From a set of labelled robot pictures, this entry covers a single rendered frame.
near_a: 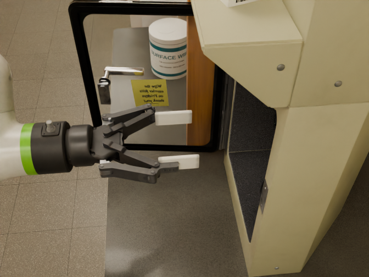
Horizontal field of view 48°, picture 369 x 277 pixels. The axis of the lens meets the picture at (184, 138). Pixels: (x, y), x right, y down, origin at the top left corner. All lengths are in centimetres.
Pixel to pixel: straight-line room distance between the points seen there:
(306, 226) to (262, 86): 35
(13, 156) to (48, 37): 277
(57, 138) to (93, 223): 144
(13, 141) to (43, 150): 5
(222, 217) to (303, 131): 45
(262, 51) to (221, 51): 5
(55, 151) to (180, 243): 37
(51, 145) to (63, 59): 249
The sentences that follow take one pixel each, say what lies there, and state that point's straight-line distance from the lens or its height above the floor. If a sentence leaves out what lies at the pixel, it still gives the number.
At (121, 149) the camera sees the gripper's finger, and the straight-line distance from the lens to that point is 72.
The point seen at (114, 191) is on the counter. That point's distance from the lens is 105.
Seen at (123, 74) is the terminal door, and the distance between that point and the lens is 90.
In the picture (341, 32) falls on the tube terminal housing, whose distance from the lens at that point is 50.
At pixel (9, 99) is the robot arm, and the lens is 77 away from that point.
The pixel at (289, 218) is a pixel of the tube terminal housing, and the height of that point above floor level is 115.
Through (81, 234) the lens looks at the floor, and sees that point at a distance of 212.
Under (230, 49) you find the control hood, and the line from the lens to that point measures 47.
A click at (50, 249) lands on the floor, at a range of 212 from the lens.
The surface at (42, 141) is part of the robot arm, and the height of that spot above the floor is 126.
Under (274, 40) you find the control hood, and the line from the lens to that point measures 48.
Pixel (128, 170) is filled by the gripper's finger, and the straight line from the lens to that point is 70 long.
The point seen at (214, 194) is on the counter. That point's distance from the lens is 103.
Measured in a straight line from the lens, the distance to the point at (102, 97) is 93.
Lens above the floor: 176
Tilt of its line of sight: 46 degrees down
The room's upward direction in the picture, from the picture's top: straight up
